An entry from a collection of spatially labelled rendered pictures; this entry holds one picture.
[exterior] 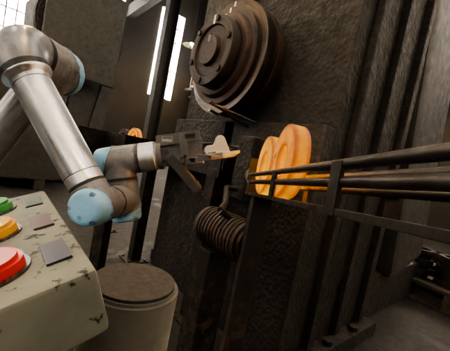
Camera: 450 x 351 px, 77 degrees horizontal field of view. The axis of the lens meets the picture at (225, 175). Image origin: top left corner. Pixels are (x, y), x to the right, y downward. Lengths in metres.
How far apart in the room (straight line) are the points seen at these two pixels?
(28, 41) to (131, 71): 11.16
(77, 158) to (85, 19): 3.24
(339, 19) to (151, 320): 1.06
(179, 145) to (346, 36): 0.69
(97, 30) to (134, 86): 8.11
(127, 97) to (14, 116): 10.89
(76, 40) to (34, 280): 3.57
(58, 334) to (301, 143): 0.46
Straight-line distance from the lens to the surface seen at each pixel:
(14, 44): 0.75
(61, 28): 3.70
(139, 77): 11.99
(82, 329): 0.23
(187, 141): 0.72
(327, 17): 1.21
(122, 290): 0.39
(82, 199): 0.60
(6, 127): 0.91
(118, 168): 0.73
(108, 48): 3.86
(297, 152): 0.54
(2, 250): 0.25
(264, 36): 1.14
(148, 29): 12.48
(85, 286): 0.21
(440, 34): 1.80
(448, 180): 0.21
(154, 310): 0.38
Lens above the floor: 0.71
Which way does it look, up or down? 4 degrees down
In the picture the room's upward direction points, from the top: 11 degrees clockwise
